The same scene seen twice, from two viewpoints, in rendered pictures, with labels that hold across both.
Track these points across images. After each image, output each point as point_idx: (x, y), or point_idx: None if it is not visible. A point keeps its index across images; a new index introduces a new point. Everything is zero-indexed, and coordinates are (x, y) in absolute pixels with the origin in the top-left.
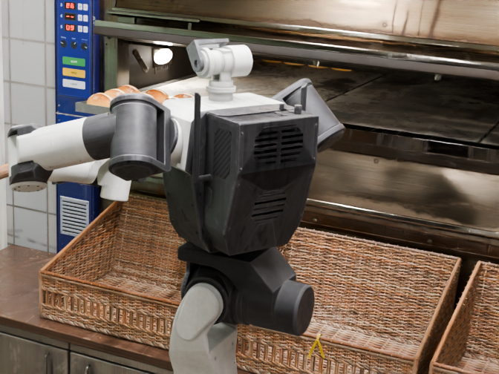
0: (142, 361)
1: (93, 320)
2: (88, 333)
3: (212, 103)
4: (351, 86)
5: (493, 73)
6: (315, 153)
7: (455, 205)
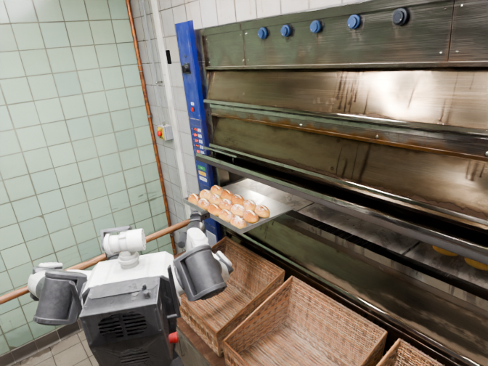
0: (194, 348)
1: (183, 315)
2: (181, 322)
3: (115, 271)
4: None
5: (388, 224)
6: (161, 327)
7: (383, 295)
